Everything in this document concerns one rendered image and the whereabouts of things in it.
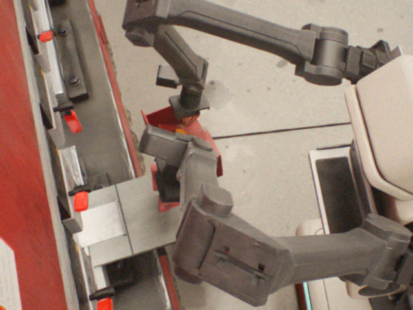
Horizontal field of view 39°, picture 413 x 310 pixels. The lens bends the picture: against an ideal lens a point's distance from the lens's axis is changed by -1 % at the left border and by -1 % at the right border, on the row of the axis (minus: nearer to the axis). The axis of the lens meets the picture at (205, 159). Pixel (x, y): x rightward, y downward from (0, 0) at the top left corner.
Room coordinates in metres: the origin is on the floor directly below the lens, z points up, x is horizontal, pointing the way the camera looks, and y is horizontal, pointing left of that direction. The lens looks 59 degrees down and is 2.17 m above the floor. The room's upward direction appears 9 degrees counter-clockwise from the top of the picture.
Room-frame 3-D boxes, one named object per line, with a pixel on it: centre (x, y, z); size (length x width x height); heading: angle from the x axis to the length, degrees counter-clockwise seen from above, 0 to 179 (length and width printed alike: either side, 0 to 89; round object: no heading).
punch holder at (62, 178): (0.53, 0.30, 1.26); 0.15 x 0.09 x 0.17; 9
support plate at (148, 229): (0.58, 0.16, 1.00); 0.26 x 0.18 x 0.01; 99
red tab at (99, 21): (1.59, 0.31, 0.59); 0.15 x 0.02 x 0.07; 9
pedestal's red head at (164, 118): (0.90, 0.06, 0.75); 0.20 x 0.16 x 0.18; 15
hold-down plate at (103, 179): (0.60, 0.25, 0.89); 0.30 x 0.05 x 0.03; 9
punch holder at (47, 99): (0.73, 0.33, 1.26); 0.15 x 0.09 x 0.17; 9
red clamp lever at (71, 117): (0.72, 0.27, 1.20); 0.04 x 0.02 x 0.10; 99
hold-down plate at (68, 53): (1.16, 0.34, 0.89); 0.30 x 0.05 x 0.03; 9
